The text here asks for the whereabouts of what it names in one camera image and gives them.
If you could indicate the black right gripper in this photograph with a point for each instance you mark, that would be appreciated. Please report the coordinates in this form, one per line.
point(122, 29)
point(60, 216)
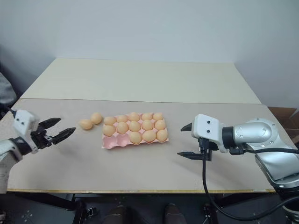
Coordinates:
point(207, 154)

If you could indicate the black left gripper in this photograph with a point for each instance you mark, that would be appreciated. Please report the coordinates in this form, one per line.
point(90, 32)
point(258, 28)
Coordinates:
point(40, 137)

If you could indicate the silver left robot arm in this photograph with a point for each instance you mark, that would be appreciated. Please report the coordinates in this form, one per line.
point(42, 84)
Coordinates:
point(5, 158)

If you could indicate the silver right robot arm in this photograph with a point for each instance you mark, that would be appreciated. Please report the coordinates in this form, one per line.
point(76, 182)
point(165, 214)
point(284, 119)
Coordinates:
point(253, 133)

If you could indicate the orange-brown egg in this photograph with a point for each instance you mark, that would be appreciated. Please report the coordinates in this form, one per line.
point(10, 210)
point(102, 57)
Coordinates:
point(96, 118)
point(158, 116)
point(134, 116)
point(122, 127)
point(147, 125)
point(162, 135)
point(148, 135)
point(109, 130)
point(135, 137)
point(135, 126)
point(122, 118)
point(86, 124)
point(160, 124)
point(110, 120)
point(147, 116)

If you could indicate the pink egg carton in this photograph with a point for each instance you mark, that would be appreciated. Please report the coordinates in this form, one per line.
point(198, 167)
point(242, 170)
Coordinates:
point(111, 142)

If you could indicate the grey cloth bundle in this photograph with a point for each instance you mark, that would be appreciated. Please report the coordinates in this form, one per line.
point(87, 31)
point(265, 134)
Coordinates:
point(5, 89)

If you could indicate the dark brown rounded shape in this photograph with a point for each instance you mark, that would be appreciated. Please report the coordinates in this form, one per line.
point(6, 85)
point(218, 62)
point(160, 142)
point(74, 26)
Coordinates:
point(174, 213)

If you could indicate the brown cardboard box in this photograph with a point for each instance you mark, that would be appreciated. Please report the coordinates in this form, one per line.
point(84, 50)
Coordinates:
point(286, 119)

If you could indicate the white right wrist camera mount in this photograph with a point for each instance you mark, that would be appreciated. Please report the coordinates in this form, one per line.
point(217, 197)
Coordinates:
point(208, 127)

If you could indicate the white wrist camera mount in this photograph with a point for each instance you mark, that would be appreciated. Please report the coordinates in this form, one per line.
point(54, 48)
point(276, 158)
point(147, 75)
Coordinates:
point(22, 120)
point(208, 127)

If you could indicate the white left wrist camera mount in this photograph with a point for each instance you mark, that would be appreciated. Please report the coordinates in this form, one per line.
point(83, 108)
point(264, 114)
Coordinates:
point(22, 120)

